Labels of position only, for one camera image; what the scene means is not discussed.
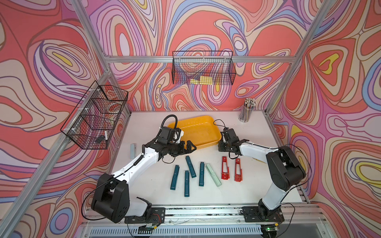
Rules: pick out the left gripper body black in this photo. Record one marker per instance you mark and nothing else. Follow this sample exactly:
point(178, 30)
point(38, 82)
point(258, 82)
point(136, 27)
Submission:
point(175, 149)

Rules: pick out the black wire basket wall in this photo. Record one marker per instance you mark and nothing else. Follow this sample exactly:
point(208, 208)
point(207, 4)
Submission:
point(92, 122)
point(191, 64)

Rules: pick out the black wire basket back wall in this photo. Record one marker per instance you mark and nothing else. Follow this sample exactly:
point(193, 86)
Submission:
point(191, 64)

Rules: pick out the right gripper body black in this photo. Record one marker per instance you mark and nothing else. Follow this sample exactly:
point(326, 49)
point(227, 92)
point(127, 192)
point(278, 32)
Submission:
point(224, 146)

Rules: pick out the teal pliers far left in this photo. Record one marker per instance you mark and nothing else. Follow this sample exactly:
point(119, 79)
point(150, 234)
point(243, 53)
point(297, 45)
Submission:
point(175, 177)

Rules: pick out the light green pliers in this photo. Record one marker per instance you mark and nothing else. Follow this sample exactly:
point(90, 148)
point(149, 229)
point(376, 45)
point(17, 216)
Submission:
point(213, 175)

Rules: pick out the red pliers left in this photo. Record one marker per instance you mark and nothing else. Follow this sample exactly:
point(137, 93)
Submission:
point(225, 174)

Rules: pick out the teal pliers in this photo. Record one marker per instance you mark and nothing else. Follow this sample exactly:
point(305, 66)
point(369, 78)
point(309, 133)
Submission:
point(187, 184)
point(190, 166)
point(175, 177)
point(201, 174)

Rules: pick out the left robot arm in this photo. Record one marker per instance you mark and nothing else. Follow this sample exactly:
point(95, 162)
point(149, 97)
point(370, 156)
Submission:
point(112, 198)

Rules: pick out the teal pliers lower middle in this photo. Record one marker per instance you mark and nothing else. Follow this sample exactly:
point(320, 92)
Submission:
point(187, 184)

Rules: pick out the red pliers right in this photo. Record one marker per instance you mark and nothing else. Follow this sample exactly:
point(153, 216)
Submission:
point(238, 170)

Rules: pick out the black wire basket left wall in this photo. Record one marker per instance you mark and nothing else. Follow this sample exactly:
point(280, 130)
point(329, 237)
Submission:
point(92, 122)

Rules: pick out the light blue small object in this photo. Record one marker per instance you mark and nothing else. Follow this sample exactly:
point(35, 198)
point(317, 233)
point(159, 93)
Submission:
point(132, 151)

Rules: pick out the teal pliers upper middle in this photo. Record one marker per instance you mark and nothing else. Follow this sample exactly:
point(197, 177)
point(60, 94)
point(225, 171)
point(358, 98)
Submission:
point(190, 166)

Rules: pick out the pencil holder cup with pencils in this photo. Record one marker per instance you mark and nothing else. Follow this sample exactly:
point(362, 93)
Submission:
point(249, 105)

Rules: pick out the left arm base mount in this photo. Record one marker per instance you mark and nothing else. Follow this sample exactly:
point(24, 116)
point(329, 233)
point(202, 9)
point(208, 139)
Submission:
point(154, 216)

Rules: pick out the yellow plastic storage tray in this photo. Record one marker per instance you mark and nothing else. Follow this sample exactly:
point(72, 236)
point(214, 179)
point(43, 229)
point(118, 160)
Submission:
point(201, 131)

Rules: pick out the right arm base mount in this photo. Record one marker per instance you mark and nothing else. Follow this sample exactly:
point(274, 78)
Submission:
point(256, 214)

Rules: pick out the red pliers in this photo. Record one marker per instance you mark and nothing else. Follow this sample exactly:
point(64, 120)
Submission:
point(238, 170)
point(225, 174)

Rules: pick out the yellow item in back basket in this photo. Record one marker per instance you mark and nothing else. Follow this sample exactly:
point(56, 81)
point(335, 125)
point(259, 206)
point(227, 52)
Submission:
point(203, 80)

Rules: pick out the teal pliers right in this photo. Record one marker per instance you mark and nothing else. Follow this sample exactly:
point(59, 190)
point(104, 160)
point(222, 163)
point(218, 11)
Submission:
point(201, 174)

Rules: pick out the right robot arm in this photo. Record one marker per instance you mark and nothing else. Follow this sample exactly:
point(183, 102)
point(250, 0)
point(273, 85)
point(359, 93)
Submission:
point(286, 172)

